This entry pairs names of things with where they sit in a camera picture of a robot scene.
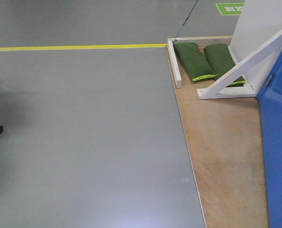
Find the blue door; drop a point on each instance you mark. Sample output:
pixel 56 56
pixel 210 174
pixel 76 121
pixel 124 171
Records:
pixel 270 101

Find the green sandbag one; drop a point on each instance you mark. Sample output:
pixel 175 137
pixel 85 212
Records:
pixel 194 62
pixel 219 58

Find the plywood platform of blue door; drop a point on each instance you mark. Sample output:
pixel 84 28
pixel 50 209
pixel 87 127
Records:
pixel 225 145

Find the white triangular door brace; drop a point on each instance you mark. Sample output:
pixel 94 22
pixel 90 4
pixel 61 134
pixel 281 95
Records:
pixel 219 89

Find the white door frame panel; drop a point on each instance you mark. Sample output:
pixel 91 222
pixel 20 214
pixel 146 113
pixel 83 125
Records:
pixel 258 22

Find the green sandbag far right one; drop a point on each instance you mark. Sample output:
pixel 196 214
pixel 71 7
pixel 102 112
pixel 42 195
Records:
pixel 219 58

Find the green floor sign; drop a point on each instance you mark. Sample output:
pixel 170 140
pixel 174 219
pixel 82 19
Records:
pixel 230 9

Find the white wooden edge beam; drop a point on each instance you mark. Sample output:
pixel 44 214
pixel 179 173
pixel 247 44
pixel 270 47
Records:
pixel 173 64

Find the green sandbag far left one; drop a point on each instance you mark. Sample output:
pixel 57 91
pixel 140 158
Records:
pixel 194 62

